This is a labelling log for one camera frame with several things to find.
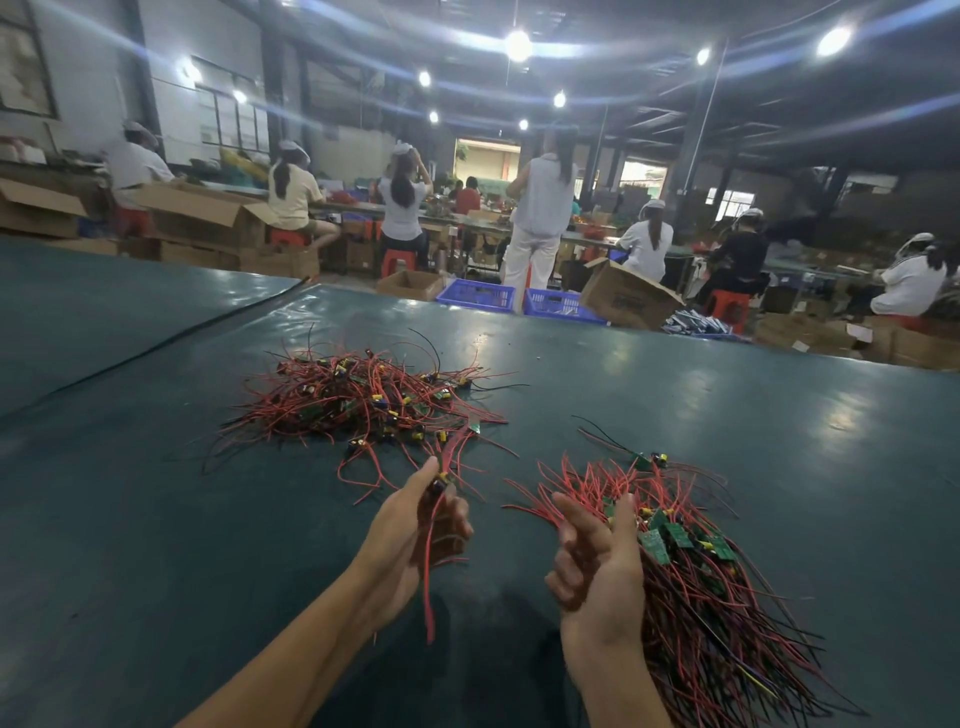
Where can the large paned window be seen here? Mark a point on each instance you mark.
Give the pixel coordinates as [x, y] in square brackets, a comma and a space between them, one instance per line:
[232, 112]

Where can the person's left forearm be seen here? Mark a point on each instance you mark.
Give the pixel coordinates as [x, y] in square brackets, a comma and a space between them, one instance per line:
[300, 664]

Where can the ceiling lamps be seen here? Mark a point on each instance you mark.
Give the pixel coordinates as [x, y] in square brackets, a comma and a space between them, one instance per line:
[517, 45]

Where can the blue plastic crate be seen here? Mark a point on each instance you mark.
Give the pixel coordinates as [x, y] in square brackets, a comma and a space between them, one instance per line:
[559, 305]
[476, 295]

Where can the person's left thumb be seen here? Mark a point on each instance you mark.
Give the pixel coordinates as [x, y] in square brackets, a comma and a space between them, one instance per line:
[421, 484]

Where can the person's right thumb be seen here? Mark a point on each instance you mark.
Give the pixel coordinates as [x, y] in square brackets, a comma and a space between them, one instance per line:
[628, 525]

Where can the person's left hand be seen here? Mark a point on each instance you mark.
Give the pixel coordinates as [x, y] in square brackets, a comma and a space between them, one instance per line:
[394, 551]

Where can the dark steel pillar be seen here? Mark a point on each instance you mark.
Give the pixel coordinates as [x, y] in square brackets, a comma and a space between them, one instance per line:
[697, 135]

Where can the person's right hand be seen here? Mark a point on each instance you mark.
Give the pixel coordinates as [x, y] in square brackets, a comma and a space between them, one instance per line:
[604, 592]

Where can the pile of silver packets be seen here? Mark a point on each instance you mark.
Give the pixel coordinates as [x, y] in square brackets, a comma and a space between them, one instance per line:
[697, 324]

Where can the person's right forearm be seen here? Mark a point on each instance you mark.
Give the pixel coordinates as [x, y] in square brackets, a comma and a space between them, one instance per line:
[611, 686]

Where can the red plastic stool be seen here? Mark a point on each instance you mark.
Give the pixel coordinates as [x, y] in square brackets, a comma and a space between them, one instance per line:
[289, 238]
[726, 306]
[397, 262]
[133, 222]

